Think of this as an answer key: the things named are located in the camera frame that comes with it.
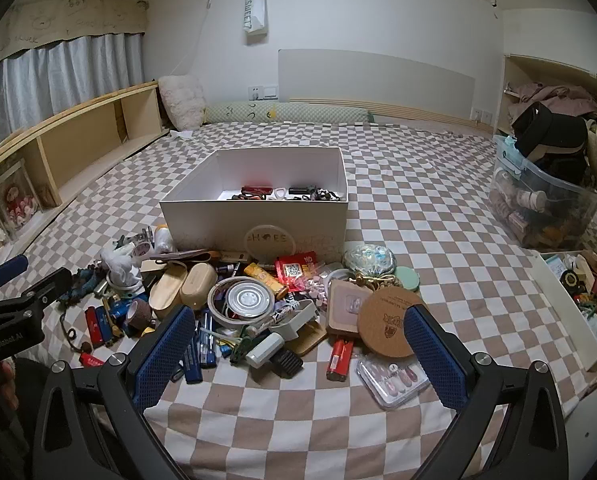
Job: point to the wooden bedside shelf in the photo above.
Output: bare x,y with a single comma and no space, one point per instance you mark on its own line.
78,135

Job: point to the white tape roll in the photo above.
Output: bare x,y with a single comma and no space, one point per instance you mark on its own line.
217,310

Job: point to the white wall socket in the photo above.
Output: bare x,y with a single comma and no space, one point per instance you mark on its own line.
481,116
255,93

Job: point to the pink stuffed toy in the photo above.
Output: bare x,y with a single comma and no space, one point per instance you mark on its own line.
16,205

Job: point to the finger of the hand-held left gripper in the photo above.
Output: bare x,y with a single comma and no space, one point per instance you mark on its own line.
48,287
8,269

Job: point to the red snack packet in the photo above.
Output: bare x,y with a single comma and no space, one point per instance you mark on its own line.
293,270

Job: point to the wooden wardrobe shelf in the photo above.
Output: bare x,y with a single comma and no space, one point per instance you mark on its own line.
543,67

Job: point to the white tissue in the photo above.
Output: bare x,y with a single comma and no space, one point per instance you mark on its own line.
182,134

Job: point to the brown tape roll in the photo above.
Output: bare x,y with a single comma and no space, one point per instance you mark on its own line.
141,321

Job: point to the light wooden board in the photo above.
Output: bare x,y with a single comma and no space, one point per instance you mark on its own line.
311,342

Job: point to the dark green clip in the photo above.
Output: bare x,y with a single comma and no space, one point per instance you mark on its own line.
241,347

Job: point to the wooden headboard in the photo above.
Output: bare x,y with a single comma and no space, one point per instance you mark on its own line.
428,114

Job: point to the pink square box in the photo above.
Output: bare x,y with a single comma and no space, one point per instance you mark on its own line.
343,310

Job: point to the mint green round case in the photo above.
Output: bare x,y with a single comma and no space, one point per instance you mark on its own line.
407,280

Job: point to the iridescent shell pouch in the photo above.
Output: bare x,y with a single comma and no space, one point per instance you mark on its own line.
368,260

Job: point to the white wall switch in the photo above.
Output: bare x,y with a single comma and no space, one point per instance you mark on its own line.
271,92

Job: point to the white wall panel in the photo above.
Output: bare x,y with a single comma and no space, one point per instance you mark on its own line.
378,80

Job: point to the clear storage bin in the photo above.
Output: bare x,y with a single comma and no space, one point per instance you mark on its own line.
553,210

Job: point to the white storage tray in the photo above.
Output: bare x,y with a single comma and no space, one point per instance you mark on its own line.
568,305

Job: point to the white plastic holder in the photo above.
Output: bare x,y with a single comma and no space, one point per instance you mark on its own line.
296,322

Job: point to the round cork coaster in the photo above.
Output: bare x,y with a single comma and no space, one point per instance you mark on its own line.
386,322

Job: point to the clear nail tips box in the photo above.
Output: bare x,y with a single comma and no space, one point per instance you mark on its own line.
388,380

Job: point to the pink clothes pile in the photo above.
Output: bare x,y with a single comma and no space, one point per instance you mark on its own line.
553,97

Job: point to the clear tape roll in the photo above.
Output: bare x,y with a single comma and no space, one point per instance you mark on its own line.
143,243

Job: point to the white cardboard box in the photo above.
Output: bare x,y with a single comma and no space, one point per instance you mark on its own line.
203,225

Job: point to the green long pillow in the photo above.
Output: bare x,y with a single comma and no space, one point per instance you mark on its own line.
303,111

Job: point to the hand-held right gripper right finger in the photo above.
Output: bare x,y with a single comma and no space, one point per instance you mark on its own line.
438,360

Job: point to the black hat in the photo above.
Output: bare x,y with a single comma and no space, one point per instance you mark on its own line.
543,130

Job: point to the white fluffy pillow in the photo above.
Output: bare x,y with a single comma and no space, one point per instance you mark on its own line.
181,102

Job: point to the grey curtain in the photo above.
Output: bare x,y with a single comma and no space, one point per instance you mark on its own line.
78,70

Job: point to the purple wallet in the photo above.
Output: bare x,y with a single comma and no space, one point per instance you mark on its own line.
183,256

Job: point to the white small bottle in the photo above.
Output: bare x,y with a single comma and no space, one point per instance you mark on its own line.
264,349

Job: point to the purple crochet doll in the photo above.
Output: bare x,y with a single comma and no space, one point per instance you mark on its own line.
321,194

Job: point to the round silver lid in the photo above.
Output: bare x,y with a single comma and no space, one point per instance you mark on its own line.
247,300

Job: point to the yellow snack packet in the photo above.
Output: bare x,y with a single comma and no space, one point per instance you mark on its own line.
266,280

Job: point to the plastic film roll orange cap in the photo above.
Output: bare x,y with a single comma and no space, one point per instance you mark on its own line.
164,241

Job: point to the beige printed valance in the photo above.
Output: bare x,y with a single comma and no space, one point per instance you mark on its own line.
53,17

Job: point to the beige small carton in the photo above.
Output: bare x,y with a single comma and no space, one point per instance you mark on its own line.
234,257

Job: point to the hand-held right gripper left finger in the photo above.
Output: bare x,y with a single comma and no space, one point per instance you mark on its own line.
163,355

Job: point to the black comb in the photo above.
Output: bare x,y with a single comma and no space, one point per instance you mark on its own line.
286,362

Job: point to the pink candy packet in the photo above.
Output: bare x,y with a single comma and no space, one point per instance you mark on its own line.
314,290

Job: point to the white hanging bag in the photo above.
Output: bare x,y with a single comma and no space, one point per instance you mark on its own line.
255,10

